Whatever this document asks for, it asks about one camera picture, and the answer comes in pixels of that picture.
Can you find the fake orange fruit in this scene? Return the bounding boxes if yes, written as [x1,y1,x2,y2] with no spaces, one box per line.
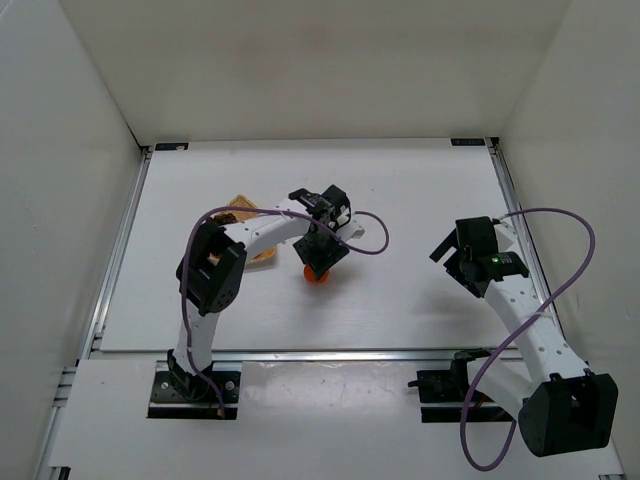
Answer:
[303,265,329,284]

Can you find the dark red fake grapes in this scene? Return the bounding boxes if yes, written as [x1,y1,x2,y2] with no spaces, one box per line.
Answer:
[209,212,238,226]

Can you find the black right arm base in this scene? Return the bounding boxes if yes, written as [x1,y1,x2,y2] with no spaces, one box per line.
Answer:
[408,349,513,424]

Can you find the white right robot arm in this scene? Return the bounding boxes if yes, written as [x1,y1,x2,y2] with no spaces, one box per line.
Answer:
[430,216,618,457]

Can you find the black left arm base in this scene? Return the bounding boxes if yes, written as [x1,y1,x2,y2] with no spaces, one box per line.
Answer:
[147,350,241,421]

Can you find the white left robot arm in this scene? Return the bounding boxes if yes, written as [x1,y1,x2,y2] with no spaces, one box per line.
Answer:
[168,185,365,401]

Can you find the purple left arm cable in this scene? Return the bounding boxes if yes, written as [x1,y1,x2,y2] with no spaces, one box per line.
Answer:
[179,205,391,419]

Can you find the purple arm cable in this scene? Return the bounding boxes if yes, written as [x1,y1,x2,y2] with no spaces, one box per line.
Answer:
[459,207,597,472]
[179,205,391,419]

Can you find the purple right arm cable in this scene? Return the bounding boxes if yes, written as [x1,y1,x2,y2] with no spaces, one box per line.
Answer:
[459,207,597,472]

